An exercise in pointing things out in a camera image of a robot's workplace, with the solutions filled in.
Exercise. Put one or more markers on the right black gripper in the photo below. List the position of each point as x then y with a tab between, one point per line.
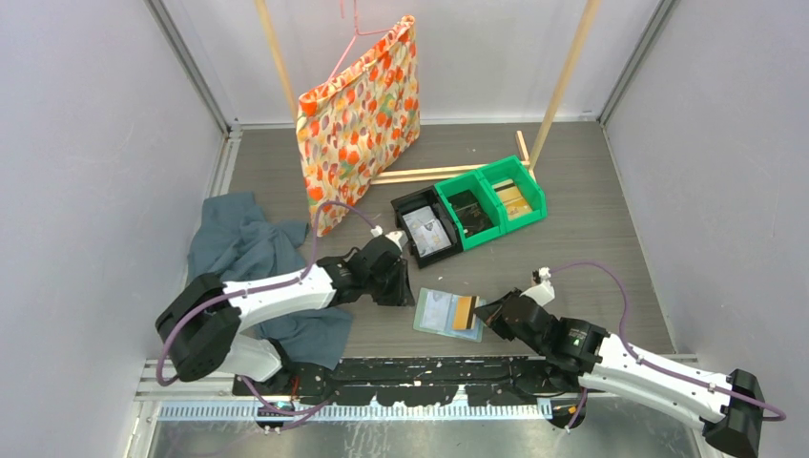
489	315

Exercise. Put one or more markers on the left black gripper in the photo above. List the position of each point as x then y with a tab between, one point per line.
402	295

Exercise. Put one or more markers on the yellow credit card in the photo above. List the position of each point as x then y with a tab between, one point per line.
464	315

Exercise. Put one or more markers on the green card holder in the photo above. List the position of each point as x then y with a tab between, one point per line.
435	314

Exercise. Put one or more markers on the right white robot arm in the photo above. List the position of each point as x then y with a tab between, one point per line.
727	409

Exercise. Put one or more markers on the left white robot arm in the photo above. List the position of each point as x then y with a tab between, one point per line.
202	328

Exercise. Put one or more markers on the cards in black bin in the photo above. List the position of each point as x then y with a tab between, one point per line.
427	232

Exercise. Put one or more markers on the cards in left green bin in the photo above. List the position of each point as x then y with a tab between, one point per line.
470	213

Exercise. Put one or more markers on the yellow cards in right bin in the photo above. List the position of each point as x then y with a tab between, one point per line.
512	199

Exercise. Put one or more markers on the black storage bin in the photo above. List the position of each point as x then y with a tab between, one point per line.
427	197

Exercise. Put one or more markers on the green bin left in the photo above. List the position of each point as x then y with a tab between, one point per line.
472	181

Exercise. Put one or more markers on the green bin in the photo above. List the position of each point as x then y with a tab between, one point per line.
472	181
512	168

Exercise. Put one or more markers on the green bin right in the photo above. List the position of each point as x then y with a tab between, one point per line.
512	168

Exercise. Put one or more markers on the orange floral hanging garment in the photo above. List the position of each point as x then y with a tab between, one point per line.
354	126

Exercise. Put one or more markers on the blue-grey cloth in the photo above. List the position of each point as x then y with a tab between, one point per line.
236	241

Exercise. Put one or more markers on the wooden clothes rack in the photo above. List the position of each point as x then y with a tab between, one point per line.
529	155

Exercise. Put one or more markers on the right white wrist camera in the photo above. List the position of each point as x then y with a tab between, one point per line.
541	290

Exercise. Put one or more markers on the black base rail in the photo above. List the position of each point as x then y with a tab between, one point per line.
427	381

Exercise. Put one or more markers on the pink wire hanger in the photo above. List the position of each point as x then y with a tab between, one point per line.
360	31

